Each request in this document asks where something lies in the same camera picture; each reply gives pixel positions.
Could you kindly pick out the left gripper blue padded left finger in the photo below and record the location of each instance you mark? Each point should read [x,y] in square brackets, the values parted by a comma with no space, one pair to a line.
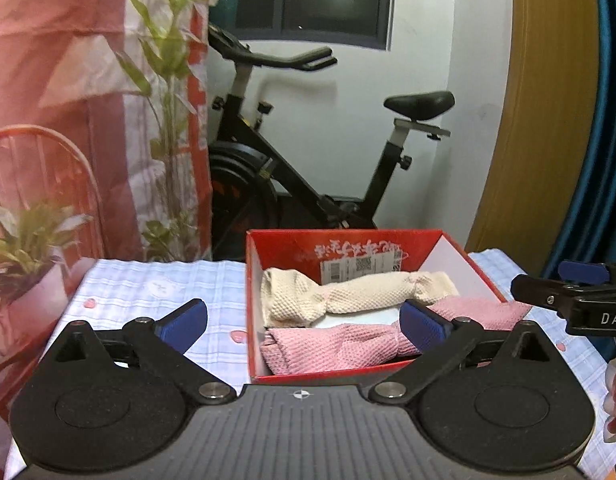
[160,347]

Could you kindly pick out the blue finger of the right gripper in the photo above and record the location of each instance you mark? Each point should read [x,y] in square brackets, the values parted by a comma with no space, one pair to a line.
[581,272]

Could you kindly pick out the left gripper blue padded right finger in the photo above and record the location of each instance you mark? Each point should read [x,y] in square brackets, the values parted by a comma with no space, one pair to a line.
[443,345]

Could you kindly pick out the pink knitted cloth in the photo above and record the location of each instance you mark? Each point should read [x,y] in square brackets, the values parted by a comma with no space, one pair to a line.
[297,351]

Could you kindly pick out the cream knitted cloth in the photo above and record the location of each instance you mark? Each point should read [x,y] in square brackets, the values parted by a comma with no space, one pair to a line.
[290,299]

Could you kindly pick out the white plastic bag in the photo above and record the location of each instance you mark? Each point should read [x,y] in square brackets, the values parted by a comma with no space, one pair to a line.
[384,317]

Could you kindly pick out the blue curtain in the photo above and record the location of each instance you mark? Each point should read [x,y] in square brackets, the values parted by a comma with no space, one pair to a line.
[588,232]

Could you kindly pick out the red strawberry cardboard box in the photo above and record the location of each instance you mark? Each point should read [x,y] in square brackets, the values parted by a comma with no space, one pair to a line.
[306,250]

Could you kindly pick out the wooden door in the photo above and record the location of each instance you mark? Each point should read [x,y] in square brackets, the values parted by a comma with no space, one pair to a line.
[544,130]

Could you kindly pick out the pink printed backdrop cloth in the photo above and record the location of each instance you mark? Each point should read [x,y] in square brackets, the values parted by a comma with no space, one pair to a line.
[103,153]

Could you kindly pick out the dark window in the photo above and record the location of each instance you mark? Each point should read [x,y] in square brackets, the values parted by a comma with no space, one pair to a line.
[359,23]

